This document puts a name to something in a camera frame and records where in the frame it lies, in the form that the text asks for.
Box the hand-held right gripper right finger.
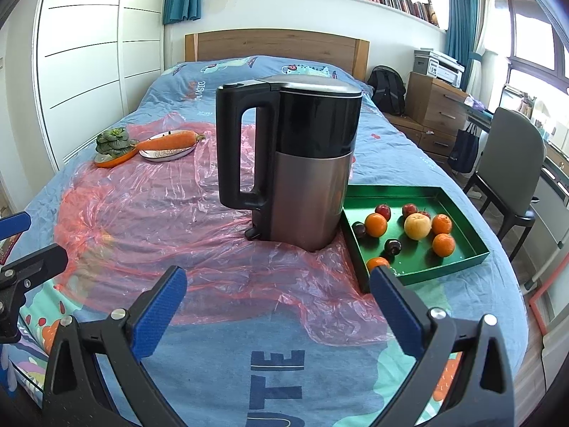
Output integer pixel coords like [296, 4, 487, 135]
[370, 265, 516, 427]

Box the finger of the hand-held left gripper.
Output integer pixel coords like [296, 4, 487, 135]
[0, 212, 32, 238]
[0, 244, 68, 296]

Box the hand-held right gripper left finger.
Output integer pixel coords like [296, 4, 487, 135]
[31, 265, 187, 427]

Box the yellow apple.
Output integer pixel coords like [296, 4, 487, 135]
[404, 212, 432, 241]

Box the green tray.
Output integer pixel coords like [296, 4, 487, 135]
[340, 184, 490, 294]

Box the pink plastic sheet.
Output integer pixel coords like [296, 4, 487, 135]
[53, 113, 396, 348]

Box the orange dish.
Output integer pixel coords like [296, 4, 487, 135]
[94, 142, 139, 169]

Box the green bok choy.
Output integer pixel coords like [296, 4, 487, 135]
[95, 127, 139, 157]

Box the white patterned plate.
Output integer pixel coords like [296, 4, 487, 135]
[139, 132, 196, 161]

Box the black and steel electric kettle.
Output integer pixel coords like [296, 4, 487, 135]
[216, 75, 363, 252]

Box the carrot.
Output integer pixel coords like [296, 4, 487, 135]
[137, 130, 206, 152]

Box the black tote bag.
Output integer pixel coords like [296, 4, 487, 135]
[448, 123, 480, 173]

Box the white wardrobe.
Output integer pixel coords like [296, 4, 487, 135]
[36, 0, 172, 174]

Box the grey chair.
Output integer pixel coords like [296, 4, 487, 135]
[464, 107, 547, 261]

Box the wooden dresser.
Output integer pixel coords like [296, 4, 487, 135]
[406, 71, 472, 167]

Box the black backpack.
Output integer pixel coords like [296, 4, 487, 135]
[367, 66, 406, 116]

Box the white printer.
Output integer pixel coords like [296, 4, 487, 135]
[413, 50, 465, 87]

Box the wooden headboard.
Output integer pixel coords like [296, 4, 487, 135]
[184, 29, 371, 83]

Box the window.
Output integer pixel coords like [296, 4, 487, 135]
[489, 0, 569, 99]

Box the red frame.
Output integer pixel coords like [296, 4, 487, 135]
[529, 282, 569, 334]

